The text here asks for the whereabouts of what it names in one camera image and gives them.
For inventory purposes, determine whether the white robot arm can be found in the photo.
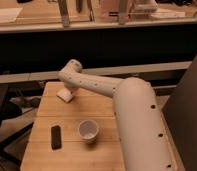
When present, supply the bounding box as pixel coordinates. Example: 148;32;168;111
58;59;176;171

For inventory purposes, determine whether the white paper cup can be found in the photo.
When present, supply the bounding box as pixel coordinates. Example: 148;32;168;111
78;120;99;144

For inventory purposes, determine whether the black rectangular block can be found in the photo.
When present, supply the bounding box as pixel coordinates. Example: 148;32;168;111
51;125;62;150

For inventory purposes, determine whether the dark panel at right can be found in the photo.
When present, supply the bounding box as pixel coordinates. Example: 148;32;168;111
163;55;197;171

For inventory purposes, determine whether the white paper sheet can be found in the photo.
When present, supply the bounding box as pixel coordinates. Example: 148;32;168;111
0;8;22;23

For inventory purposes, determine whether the metal post right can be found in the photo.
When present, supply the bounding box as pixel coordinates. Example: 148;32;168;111
118;0;128;25

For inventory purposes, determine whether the metal post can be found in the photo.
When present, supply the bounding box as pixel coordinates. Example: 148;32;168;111
118;0;128;25
58;0;70;27

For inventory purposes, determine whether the metal post left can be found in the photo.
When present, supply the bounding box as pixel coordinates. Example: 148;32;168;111
58;0;70;27

